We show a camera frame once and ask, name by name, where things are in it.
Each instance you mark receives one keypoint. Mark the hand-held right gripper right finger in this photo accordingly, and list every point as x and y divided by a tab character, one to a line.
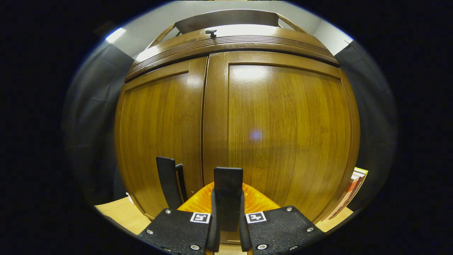
244	230

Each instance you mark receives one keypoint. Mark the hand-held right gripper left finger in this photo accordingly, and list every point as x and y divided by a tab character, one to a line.
213	226

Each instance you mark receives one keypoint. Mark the wooden shoe cabinet door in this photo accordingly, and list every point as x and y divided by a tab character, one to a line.
159	124
283	134

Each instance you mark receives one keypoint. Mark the wooden double-door shoe cabinet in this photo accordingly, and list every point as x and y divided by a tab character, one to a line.
226	17

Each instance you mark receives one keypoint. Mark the wooden cabinet drawer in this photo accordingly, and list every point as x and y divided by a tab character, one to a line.
254	31

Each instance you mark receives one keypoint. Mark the black drawer knob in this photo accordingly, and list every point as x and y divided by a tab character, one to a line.
211	33

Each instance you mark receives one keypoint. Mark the ceiling light panel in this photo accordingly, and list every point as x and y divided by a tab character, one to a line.
115	35

